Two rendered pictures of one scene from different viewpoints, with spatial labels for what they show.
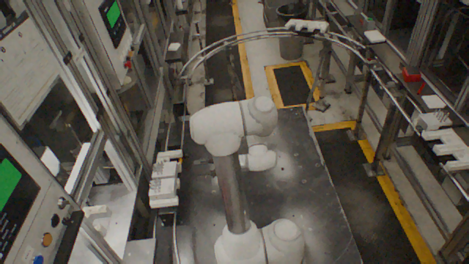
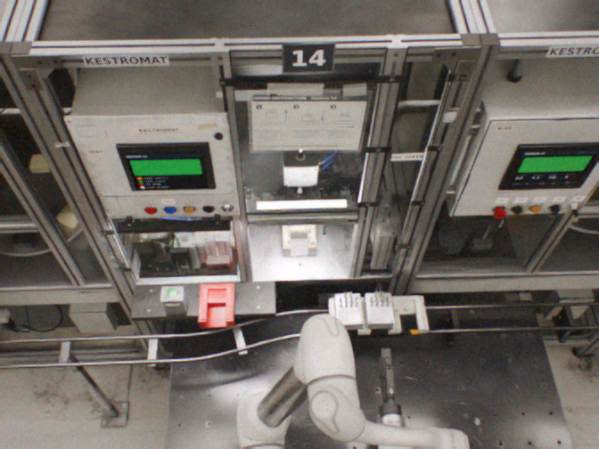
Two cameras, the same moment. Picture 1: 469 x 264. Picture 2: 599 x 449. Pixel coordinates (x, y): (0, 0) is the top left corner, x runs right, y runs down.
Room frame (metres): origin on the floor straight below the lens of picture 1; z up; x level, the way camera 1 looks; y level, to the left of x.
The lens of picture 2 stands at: (0.69, -0.58, 2.98)
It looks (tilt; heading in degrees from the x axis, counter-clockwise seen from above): 57 degrees down; 83
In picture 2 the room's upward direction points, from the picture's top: 1 degrees clockwise
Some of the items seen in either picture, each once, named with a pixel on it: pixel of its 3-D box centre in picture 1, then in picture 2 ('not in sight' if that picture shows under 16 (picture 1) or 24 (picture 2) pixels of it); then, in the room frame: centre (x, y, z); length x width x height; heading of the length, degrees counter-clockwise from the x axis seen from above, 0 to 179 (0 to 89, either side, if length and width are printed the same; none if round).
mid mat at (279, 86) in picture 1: (292, 84); not in sight; (2.97, -0.84, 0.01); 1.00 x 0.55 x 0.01; 176
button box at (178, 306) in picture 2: not in sight; (175, 298); (0.37, 0.47, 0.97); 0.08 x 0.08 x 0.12; 86
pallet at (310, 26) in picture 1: (306, 28); not in sight; (2.64, -0.87, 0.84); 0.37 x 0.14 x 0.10; 54
